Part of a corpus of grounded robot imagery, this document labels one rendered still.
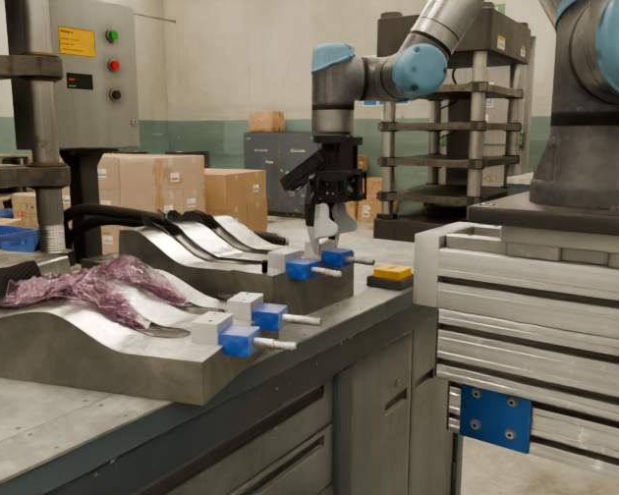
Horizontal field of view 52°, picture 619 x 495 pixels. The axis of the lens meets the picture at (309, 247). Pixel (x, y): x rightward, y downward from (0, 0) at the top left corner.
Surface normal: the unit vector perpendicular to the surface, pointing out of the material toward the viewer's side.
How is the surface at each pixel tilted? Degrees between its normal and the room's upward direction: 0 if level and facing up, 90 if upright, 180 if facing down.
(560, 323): 90
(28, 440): 0
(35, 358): 90
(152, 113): 90
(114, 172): 97
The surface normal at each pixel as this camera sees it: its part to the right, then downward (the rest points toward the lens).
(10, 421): 0.00, -0.98
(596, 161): -0.47, -0.14
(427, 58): 0.19, 0.18
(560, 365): -0.59, 0.15
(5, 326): -0.30, 0.17
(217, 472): 0.83, 0.10
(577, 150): -0.71, -0.18
